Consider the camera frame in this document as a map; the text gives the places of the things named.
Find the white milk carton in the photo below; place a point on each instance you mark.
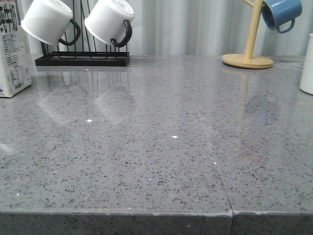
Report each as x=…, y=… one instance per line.
x=14, y=72

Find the white HOME ceramic mug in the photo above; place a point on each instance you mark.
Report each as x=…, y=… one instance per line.
x=306, y=82

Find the wooden mug tree stand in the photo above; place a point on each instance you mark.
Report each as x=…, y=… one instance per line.
x=247, y=60

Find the right white hanging mug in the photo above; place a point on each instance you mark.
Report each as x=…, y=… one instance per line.
x=110, y=22

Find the white hanging mug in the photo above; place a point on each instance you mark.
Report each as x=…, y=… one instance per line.
x=47, y=21
x=110, y=22

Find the left white hanging mug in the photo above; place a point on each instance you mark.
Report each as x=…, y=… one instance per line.
x=47, y=21

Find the blue enamel mug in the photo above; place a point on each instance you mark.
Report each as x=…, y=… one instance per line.
x=280, y=15

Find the black wire mug rack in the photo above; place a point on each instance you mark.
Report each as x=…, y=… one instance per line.
x=87, y=51

